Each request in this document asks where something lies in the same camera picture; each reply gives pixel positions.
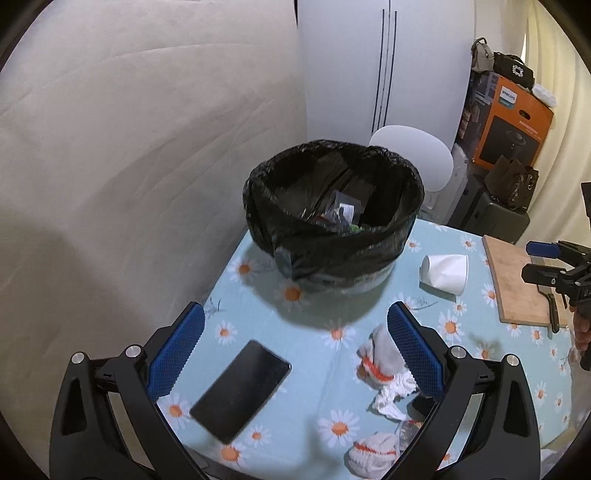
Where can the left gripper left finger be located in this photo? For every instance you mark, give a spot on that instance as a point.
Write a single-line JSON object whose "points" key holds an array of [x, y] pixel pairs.
{"points": [[86, 442]]}

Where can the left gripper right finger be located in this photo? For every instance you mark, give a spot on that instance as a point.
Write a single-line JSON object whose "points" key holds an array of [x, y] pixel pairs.
{"points": [[504, 440]]}

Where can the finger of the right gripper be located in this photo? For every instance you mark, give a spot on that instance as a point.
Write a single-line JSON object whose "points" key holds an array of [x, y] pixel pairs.
{"points": [[543, 249], [541, 275]]}

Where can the white tissue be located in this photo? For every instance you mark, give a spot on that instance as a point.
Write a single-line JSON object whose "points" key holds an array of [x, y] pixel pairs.
{"points": [[385, 402]]}

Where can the white orange knit glove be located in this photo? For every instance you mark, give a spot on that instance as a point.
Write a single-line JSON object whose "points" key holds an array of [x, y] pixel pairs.
{"points": [[380, 357]]}

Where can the trash bin with black bag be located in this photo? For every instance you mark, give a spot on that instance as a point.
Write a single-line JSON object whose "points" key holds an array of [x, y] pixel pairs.
{"points": [[335, 216]]}

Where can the person's right hand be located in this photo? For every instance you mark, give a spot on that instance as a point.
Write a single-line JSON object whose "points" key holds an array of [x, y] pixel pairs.
{"points": [[581, 326]]}

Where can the wooden cutting board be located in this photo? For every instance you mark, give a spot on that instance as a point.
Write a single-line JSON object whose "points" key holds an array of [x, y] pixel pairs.
{"points": [[518, 302]]}

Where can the dark storage box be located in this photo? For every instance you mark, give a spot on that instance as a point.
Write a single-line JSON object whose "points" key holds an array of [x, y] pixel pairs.
{"points": [[477, 212]]}

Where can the brown handbag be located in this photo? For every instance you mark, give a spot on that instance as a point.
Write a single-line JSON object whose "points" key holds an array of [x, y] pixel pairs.
{"points": [[512, 184]]}

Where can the white paper cup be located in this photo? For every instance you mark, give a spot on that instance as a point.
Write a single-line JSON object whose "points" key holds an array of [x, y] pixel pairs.
{"points": [[446, 273]]}

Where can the white chair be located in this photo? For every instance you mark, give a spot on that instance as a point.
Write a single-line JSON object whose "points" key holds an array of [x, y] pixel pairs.
{"points": [[431, 157]]}

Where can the orange Philips cardboard box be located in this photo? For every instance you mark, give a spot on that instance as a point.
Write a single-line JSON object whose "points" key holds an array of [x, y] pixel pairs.
{"points": [[502, 119]]}

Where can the black smartphone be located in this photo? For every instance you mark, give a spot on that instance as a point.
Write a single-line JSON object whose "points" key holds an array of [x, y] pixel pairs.
{"points": [[242, 389]]}

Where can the daisy pattern blue tablecloth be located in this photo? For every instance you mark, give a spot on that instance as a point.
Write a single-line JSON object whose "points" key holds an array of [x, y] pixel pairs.
{"points": [[346, 400]]}

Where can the white cabinet door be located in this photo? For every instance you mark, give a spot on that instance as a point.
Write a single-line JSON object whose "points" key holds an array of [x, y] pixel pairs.
{"points": [[369, 64]]}

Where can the cleaver with black handle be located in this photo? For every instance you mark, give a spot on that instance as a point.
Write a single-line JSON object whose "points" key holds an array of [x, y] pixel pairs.
{"points": [[554, 318]]}

